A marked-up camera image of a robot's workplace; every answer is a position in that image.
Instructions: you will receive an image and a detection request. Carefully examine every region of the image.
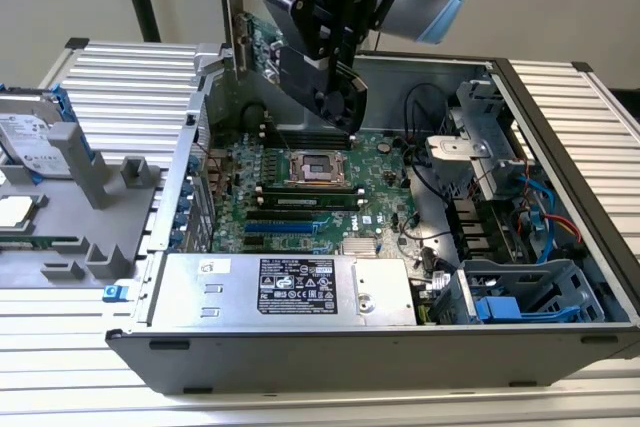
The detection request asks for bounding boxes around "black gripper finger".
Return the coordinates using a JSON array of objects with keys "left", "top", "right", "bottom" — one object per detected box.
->
[
  {"left": 259, "top": 0, "right": 322, "bottom": 58},
  {"left": 297, "top": 0, "right": 364, "bottom": 114}
]

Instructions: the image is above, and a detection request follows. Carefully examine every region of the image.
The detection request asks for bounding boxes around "red data wire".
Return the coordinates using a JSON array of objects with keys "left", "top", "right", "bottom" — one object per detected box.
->
[{"left": 542, "top": 213, "right": 582, "bottom": 244}]

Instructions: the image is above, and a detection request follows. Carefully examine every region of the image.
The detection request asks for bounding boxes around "silver CPU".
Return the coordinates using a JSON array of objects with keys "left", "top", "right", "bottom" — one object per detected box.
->
[{"left": 0, "top": 193, "right": 37, "bottom": 234}]

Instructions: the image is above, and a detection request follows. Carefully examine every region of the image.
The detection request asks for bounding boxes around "green motherboard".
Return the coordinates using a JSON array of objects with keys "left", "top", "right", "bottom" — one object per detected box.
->
[{"left": 199, "top": 124, "right": 426, "bottom": 256}]

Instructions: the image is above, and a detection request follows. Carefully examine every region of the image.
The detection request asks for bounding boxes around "black expansion slot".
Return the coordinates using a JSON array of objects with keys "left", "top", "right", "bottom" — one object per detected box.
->
[{"left": 244, "top": 210, "right": 317, "bottom": 223}]

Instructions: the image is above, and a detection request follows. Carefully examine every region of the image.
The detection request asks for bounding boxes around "silver metal drive cage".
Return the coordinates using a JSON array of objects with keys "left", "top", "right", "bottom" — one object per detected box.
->
[{"left": 424, "top": 77, "right": 534, "bottom": 201}]

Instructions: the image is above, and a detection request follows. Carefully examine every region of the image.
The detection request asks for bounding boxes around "black power wire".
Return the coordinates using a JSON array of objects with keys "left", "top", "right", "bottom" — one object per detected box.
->
[{"left": 403, "top": 82, "right": 444, "bottom": 171}]

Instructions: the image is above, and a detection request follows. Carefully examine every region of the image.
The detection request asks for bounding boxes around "silver chipset heat sink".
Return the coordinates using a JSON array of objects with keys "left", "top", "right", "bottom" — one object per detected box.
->
[{"left": 342, "top": 237, "right": 377, "bottom": 256}]

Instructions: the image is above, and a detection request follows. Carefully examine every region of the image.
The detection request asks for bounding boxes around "blue disk bay handle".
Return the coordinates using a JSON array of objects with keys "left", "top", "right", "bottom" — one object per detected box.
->
[{"left": 476, "top": 295, "right": 522, "bottom": 324}]

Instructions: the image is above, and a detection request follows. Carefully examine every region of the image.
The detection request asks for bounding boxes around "hard disk in blue carrier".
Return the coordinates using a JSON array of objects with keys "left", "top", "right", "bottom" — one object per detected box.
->
[{"left": 0, "top": 85, "right": 99, "bottom": 184}]

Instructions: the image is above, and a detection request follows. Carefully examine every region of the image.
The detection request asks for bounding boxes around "blue data wire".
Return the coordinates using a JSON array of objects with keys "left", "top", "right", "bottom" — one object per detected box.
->
[{"left": 517, "top": 171, "right": 557, "bottom": 264}]

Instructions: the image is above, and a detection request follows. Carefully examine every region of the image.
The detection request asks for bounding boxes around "grey parts rack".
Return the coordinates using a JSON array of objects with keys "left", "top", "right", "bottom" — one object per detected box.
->
[{"left": 0, "top": 121, "right": 169, "bottom": 291}]

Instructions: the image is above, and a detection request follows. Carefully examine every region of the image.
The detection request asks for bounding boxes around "silver power supply unit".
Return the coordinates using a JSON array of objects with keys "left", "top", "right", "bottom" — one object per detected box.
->
[{"left": 148, "top": 252, "right": 419, "bottom": 329}]

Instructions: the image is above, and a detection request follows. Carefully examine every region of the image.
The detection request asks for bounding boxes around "blue expansion slot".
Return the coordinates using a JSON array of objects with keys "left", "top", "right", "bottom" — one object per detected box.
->
[{"left": 244, "top": 222, "right": 315, "bottom": 237}]

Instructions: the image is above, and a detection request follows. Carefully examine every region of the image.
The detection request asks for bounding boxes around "CPU socket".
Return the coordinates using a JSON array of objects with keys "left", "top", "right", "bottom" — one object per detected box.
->
[{"left": 282, "top": 149, "right": 351, "bottom": 186}]

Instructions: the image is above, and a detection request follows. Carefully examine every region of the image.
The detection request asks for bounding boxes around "green graphics card black shroud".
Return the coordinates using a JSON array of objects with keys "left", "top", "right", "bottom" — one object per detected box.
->
[{"left": 218, "top": 0, "right": 370, "bottom": 137}]

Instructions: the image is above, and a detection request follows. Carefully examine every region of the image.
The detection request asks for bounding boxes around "black open PC case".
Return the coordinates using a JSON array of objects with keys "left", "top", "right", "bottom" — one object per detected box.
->
[{"left": 104, "top": 41, "right": 640, "bottom": 396}]

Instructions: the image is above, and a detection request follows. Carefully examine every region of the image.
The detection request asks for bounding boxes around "grey plastic disk bay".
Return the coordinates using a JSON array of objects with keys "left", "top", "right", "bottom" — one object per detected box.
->
[{"left": 432, "top": 257, "right": 607, "bottom": 327}]

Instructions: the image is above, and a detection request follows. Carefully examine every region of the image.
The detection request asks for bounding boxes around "blue plastic clip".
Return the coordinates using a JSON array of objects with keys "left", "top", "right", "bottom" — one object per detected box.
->
[{"left": 102, "top": 283, "right": 130, "bottom": 304}]

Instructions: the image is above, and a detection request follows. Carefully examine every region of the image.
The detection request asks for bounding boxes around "green RAM stick white label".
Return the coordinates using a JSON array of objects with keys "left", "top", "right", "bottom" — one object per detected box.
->
[{"left": 259, "top": 194, "right": 362, "bottom": 211}]

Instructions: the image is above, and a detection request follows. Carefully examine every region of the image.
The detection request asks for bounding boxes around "black fan duct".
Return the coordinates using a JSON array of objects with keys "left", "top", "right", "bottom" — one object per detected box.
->
[{"left": 446, "top": 196, "right": 509, "bottom": 261}]

